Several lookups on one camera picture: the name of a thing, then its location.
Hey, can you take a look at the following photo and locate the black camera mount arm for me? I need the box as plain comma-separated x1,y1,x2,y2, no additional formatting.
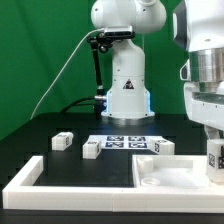
87,32,112,117

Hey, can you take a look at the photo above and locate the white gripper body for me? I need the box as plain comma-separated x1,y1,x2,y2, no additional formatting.
179,59,224,132

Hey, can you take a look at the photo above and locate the white square tabletop part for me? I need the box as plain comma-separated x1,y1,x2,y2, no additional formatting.
132,155,218,188

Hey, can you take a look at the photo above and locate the AprilTag marker sheet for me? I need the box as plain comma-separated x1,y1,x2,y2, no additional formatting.
89,135,155,149

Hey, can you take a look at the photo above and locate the grey camera on mount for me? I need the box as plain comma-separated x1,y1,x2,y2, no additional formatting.
104,26,134,38

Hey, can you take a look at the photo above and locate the black cable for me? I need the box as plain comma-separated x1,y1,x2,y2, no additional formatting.
59,95,101,114

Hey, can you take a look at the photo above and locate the white U-shaped obstacle fence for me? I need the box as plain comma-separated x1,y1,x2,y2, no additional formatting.
2,156,224,213

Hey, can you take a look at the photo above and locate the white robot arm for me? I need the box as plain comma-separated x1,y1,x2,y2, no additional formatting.
91,0,224,139

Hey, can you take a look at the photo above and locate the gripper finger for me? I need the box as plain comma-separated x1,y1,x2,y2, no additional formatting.
204,125,223,139

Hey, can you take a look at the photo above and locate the white cable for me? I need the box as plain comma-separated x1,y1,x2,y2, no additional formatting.
29,27,105,120

